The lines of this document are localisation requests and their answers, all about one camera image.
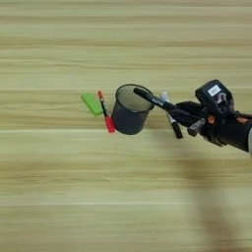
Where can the grey marker with black cap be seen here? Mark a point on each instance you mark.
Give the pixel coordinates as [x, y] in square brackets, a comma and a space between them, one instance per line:
[175, 128]

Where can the black marker pen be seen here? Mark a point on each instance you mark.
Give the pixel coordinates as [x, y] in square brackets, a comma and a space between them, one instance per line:
[154, 100]

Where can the red and black pen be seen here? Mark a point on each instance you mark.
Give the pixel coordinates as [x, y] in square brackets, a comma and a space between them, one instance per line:
[110, 124]

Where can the green rectangular block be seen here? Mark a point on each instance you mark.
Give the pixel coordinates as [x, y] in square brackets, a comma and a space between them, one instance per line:
[92, 104]

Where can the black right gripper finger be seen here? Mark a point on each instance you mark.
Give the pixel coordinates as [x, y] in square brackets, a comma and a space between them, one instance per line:
[192, 107]
[187, 118]

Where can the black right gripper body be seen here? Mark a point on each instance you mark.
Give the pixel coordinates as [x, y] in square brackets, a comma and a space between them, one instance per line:
[229, 131]

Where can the black mesh pen cup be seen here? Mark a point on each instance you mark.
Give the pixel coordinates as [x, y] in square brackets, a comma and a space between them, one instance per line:
[126, 119]

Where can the black box with white label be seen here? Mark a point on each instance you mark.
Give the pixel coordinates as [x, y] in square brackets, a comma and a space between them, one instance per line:
[215, 96]

